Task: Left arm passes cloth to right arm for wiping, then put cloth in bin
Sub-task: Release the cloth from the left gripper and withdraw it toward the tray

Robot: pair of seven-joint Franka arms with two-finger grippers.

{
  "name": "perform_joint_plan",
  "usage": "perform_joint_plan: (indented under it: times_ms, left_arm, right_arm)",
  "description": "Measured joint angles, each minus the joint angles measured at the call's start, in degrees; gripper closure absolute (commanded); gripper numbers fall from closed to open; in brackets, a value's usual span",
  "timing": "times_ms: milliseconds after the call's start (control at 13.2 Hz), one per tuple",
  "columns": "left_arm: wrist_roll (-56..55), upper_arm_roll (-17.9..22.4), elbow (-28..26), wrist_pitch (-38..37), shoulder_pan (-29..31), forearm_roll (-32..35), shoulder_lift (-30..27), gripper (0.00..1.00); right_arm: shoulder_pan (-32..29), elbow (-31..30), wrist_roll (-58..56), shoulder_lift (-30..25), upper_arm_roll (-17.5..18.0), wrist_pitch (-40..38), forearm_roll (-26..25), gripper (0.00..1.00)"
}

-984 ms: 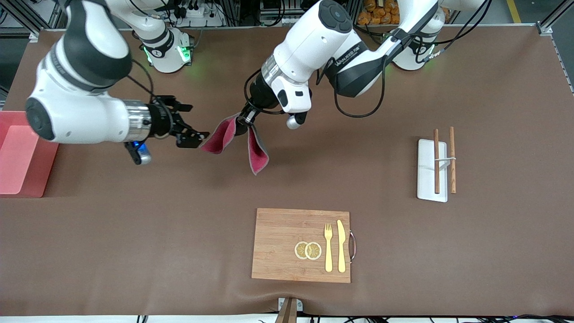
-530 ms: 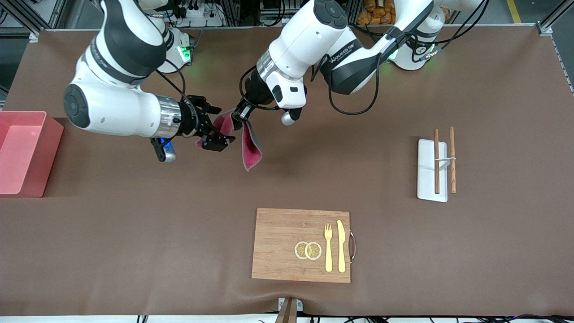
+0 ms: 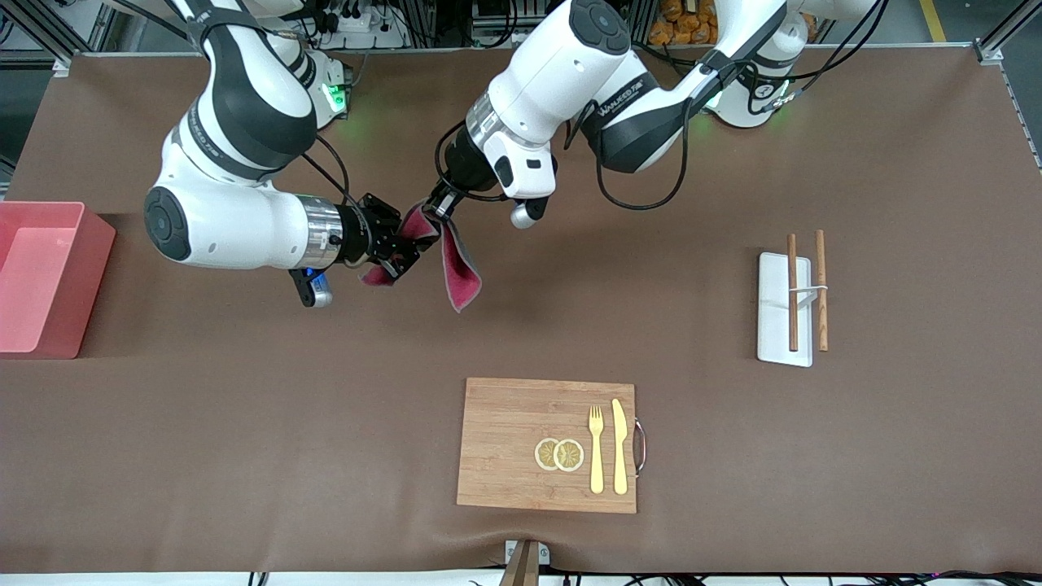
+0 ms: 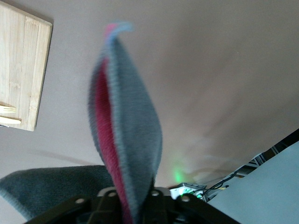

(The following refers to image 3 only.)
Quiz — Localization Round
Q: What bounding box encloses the aluminium frame profile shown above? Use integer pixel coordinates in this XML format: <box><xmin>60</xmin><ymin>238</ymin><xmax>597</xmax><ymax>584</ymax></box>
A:
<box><xmin>0</xmin><ymin>0</ymin><xmax>123</xmax><ymax>78</ymax></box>
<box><xmin>973</xmin><ymin>0</ymin><xmax>1042</xmax><ymax>66</ymax></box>

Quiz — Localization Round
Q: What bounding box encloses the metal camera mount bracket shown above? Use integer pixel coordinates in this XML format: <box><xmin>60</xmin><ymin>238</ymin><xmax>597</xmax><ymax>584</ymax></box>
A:
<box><xmin>498</xmin><ymin>540</ymin><xmax>551</xmax><ymax>586</ymax></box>

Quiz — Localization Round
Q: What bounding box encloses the orange snack bag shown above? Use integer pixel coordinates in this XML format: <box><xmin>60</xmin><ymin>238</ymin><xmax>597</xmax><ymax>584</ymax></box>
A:
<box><xmin>649</xmin><ymin>0</ymin><xmax>721</xmax><ymax>46</ymax></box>

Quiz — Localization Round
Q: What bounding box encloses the brown table mat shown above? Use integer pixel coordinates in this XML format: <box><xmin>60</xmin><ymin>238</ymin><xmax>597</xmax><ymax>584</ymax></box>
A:
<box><xmin>0</xmin><ymin>45</ymin><xmax>1042</xmax><ymax>575</ymax></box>

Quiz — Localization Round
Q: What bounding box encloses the yellow knife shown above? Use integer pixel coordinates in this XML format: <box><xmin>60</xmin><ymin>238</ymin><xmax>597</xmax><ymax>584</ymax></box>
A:
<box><xmin>611</xmin><ymin>398</ymin><xmax>629</xmax><ymax>496</ymax></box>

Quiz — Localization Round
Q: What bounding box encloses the pink plastic bin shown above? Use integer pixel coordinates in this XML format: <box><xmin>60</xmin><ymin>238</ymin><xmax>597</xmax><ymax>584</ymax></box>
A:
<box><xmin>0</xmin><ymin>201</ymin><xmax>116</xmax><ymax>360</ymax></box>

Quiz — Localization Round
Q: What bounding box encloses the white power strip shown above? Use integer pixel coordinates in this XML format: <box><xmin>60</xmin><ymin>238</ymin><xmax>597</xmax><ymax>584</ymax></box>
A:
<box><xmin>320</xmin><ymin>7</ymin><xmax>408</xmax><ymax>50</ymax></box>

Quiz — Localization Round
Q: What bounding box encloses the white rack with wooden rods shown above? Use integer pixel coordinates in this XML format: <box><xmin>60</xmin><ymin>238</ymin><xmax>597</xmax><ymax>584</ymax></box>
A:
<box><xmin>757</xmin><ymin>230</ymin><xmax>830</xmax><ymax>369</ymax></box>

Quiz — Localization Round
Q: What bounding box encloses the yellow fork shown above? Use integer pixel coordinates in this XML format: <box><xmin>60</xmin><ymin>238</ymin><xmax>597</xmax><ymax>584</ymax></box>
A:
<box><xmin>588</xmin><ymin>405</ymin><xmax>606</xmax><ymax>495</ymax></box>

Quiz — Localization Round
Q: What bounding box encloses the grey and red cloth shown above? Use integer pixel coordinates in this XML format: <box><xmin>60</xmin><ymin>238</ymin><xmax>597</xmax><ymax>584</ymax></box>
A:
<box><xmin>361</xmin><ymin>202</ymin><xmax>483</xmax><ymax>314</ymax></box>

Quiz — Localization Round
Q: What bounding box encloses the wooden cutting board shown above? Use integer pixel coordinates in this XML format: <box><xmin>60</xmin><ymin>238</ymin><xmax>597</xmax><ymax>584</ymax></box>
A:
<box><xmin>456</xmin><ymin>377</ymin><xmax>649</xmax><ymax>515</ymax></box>

